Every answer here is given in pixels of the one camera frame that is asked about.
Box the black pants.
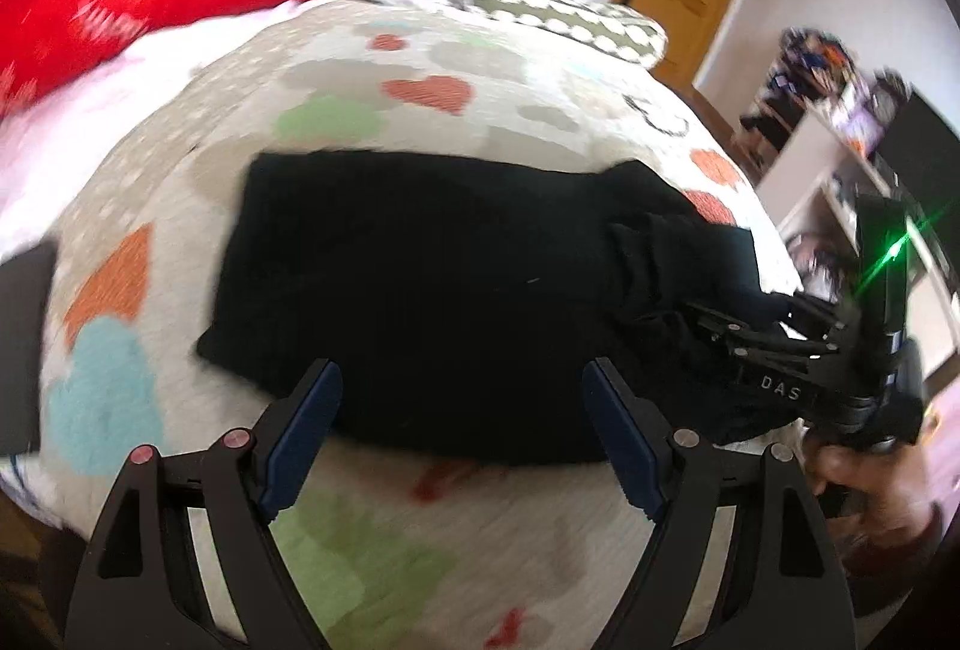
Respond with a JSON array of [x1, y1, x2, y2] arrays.
[[196, 150, 796, 468]]

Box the white bed sheet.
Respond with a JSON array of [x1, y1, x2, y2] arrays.
[[0, 1, 316, 261]]

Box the person's right hand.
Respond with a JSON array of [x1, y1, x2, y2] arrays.
[[811, 441, 944, 557]]

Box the cluttered shoe rack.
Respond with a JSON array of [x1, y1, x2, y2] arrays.
[[739, 26, 863, 178]]

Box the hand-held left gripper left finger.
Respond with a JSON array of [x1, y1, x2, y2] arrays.
[[66, 359, 344, 650]]

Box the black table clock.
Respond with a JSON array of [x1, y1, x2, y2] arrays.
[[862, 66, 914, 141]]

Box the black flat rectangular device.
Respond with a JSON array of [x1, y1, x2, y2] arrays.
[[0, 239, 59, 457]]

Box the heart pattern quilt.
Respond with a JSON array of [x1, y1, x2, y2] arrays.
[[41, 0, 807, 650]]

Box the green dotted bolster pillow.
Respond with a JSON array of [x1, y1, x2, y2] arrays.
[[450, 0, 670, 67]]

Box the person's right forearm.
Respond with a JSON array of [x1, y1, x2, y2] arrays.
[[844, 507, 960, 621]]

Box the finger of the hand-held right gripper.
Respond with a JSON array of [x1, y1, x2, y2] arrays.
[[776, 291, 856, 345], [686, 299, 826, 362]]

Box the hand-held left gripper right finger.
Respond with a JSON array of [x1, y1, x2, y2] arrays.
[[582, 357, 857, 650]]

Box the black television screen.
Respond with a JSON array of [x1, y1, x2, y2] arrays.
[[874, 89, 960, 238]]

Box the white shelf cabinet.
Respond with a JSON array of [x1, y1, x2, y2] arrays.
[[754, 110, 960, 388]]

